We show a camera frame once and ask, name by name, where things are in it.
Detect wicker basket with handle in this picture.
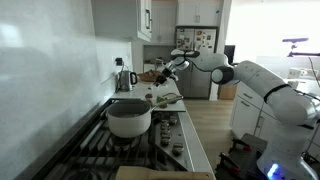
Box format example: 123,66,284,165
138,70,161,82

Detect steel electric kettle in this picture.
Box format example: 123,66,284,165
118,70,138,92

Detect white cutting board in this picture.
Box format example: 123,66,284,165
147,97,182,112

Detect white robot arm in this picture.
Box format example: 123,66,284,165
155,49,319,180

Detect stainless steel refrigerator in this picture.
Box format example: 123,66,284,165
176,26,217,99

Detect black camera tripod mount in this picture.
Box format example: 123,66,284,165
282,37,320,57

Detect black gas stovetop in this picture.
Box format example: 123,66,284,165
31,99,193,180

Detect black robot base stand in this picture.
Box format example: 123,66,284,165
214,133,320,180

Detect wooden spatula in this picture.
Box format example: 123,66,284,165
115,166,216,180

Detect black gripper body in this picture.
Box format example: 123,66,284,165
156,69,178,83

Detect wooden side cabinet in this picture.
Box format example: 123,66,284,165
218,85,237,100

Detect white cooking pot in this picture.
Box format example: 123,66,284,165
107,96,183,138

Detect green vegetable pieces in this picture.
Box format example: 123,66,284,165
156,96,167,103

